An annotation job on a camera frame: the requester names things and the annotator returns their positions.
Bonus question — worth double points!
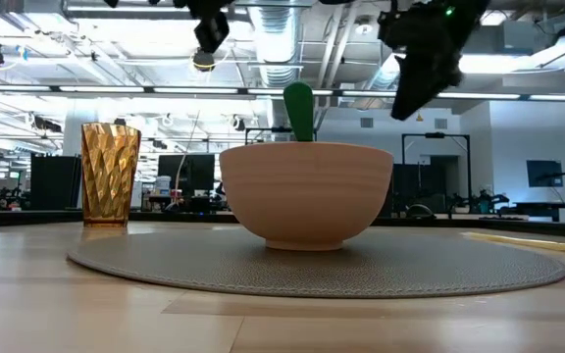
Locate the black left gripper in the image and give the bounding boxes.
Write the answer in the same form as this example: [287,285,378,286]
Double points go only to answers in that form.
[193,10,231,55]

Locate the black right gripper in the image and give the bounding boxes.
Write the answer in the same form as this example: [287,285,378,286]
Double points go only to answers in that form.
[385,28,471,123]

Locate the gold spoon with green handle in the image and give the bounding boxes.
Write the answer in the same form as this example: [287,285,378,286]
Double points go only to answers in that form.
[282,80,317,144]

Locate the pink bowl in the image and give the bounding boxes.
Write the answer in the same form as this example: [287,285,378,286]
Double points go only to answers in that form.
[218,141,395,253]

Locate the black desk monitor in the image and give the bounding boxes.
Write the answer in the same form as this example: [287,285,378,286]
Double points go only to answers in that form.
[157,153,217,198]

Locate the white bucket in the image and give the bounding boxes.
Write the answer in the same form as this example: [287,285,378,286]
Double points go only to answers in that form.
[154,175,173,197]

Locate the amber faceted plastic cup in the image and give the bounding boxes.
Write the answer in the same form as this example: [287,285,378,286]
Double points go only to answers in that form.
[80,122,143,229]

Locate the black room partition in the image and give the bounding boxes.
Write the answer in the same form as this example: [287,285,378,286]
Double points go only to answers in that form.
[29,153,83,212]

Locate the round grey placemat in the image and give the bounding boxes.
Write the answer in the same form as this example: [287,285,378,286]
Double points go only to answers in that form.
[66,226,565,300]

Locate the black distant rig frame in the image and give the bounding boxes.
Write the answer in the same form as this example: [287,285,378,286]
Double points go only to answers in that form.
[400,131,472,213]

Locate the silver ceiling duct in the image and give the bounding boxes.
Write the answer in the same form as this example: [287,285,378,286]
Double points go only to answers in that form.
[249,3,304,90]

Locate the wall mounted screen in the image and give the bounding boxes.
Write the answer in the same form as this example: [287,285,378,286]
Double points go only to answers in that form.
[526,159,565,189]

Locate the black aluminium table frame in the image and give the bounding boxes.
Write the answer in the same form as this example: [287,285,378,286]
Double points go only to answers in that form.
[0,209,565,241]

